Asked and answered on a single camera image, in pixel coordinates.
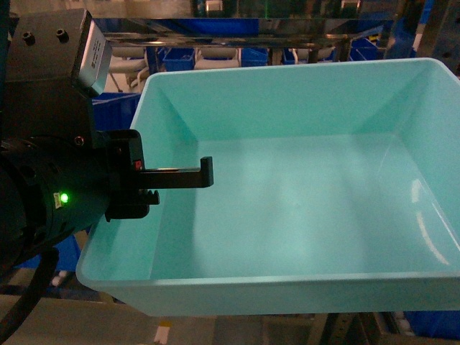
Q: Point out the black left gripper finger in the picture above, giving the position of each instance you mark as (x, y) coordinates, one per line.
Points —
(149, 197)
(178, 178)

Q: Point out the teal plastic bin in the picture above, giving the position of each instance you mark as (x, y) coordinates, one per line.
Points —
(336, 189)

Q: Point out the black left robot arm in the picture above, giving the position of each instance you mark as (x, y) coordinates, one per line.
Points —
(40, 97)

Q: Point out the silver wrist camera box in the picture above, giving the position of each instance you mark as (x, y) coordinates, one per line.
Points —
(93, 67)

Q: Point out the steel top shelf rail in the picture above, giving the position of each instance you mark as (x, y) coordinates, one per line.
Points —
(248, 32)

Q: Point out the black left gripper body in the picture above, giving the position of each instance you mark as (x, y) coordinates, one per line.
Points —
(51, 189)

